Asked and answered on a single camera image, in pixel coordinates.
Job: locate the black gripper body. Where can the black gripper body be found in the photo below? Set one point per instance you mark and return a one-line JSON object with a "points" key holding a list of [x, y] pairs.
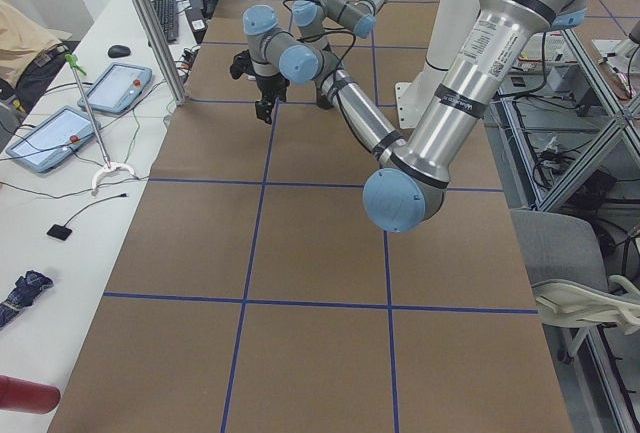
{"points": [[272, 85]]}

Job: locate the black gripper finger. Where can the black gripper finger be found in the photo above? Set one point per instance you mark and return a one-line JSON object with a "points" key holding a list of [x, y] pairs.
{"points": [[272, 112], [262, 109]]}

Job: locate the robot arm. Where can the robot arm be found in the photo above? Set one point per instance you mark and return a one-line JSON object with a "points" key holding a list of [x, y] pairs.
{"points": [[276, 59], [411, 183]]}

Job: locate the black mesh pen holder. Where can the black mesh pen holder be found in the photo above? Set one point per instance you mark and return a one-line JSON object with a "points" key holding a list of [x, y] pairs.
{"points": [[322, 101]]}

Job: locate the black keyboard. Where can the black keyboard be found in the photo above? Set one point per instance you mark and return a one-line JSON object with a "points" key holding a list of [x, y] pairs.
{"points": [[167, 14]]}

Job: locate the far teach pendant tablet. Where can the far teach pendant tablet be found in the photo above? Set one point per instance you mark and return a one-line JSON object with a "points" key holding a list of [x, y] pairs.
{"points": [[118, 87]]}

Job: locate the teach pendant tablet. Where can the teach pendant tablet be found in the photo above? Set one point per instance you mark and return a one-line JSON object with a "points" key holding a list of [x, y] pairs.
{"points": [[118, 87], [52, 141]]}

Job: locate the black computer mouse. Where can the black computer mouse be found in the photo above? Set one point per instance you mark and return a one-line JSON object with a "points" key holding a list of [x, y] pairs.
{"points": [[118, 51]]}

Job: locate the white stand with green clip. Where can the white stand with green clip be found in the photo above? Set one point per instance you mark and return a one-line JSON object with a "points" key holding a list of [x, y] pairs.
{"points": [[108, 166]]}

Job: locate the brown paper table mat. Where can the brown paper table mat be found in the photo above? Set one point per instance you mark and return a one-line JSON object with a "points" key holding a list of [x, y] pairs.
{"points": [[253, 294]]}

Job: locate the near teach pendant tablet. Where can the near teach pendant tablet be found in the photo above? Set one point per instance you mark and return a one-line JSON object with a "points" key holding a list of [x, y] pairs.
{"points": [[52, 141]]}

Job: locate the person in beige shirt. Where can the person in beige shirt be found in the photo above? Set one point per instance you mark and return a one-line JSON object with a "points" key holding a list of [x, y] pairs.
{"points": [[31, 56]]}

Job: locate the small black square pad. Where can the small black square pad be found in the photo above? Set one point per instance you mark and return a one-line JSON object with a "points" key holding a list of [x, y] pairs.
{"points": [[59, 232]]}

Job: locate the folded blue umbrella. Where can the folded blue umbrella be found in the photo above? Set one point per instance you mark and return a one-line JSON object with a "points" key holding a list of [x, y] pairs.
{"points": [[26, 289]]}

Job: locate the grey office chair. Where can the grey office chair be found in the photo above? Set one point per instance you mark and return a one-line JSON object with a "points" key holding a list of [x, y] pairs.
{"points": [[567, 276]]}

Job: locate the red cylinder bottle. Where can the red cylinder bottle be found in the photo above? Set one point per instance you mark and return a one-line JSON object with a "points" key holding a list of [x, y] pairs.
{"points": [[19, 395]]}

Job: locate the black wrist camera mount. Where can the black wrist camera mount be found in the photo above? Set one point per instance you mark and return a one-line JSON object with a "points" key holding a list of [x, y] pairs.
{"points": [[242, 65]]}

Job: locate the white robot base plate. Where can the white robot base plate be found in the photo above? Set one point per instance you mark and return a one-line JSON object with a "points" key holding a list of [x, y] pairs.
{"points": [[409, 104]]}

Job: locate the aluminium frame post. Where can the aluminium frame post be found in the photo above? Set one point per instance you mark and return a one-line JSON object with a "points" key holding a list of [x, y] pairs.
{"points": [[160, 48]]}

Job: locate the aluminium frame rack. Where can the aluminium frame rack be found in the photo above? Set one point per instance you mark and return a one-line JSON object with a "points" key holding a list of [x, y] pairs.
{"points": [[566, 141]]}

